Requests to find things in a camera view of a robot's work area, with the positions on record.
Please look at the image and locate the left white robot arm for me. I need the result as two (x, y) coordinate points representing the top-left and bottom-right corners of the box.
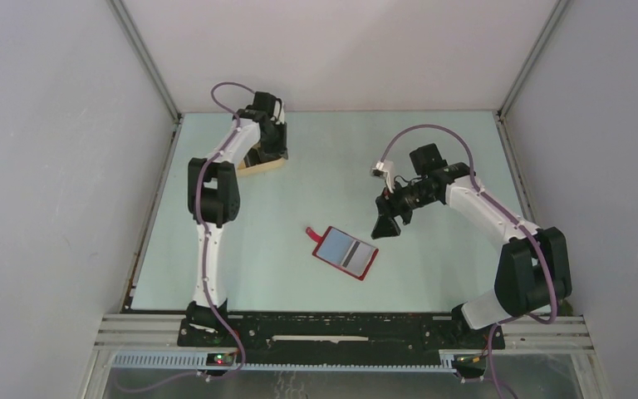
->
(186, 91), (287, 347)

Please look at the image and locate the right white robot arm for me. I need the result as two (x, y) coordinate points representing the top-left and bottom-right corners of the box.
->
(371, 144), (572, 347)

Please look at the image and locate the red card holder wallet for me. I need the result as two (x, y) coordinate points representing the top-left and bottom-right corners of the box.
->
(305, 226), (379, 281)

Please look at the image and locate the aluminium frame rail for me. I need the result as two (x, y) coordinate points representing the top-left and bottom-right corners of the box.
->
(77, 313), (611, 398)

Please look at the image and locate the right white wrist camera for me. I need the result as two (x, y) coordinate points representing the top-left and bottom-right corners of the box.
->
(371, 160), (395, 193)

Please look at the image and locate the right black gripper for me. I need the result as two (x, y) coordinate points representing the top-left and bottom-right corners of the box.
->
(371, 176), (438, 239)

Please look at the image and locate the beige oval tray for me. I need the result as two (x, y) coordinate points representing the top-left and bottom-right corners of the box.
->
(237, 149), (286, 177)

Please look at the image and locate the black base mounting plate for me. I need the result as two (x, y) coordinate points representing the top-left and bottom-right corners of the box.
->
(177, 311), (505, 367)

